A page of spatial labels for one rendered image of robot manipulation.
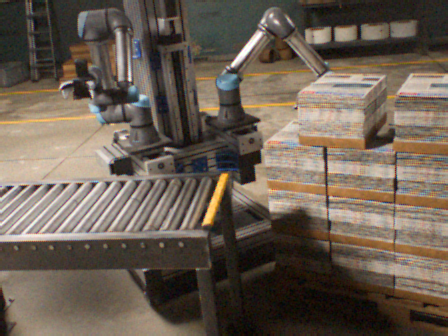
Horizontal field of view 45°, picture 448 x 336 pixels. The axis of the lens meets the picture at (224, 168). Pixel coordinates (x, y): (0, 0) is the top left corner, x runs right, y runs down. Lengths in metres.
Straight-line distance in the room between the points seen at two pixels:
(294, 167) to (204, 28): 6.80
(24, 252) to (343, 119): 1.32
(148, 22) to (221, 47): 6.32
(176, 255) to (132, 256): 0.15
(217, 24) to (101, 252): 7.39
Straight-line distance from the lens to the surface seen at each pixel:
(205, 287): 1.85
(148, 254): 1.82
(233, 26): 8.98
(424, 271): 2.46
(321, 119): 2.29
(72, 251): 1.92
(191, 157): 2.74
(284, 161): 2.42
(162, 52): 2.72
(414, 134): 2.20
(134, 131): 2.64
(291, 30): 2.79
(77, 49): 9.01
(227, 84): 2.77
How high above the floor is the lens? 1.63
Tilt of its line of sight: 21 degrees down
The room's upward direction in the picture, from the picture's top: 7 degrees counter-clockwise
